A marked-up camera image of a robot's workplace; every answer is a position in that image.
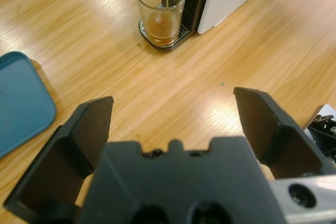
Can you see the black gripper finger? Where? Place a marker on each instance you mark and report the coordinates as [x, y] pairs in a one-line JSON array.
[[275, 142], [65, 150]]

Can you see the clear drinking glass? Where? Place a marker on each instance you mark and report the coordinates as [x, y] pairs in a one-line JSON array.
[[160, 24]]

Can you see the teal plastic tray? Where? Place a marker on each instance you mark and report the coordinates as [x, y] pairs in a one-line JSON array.
[[23, 98]]

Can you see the black drip tray silver grate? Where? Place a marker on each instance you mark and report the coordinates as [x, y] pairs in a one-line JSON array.
[[168, 47]]

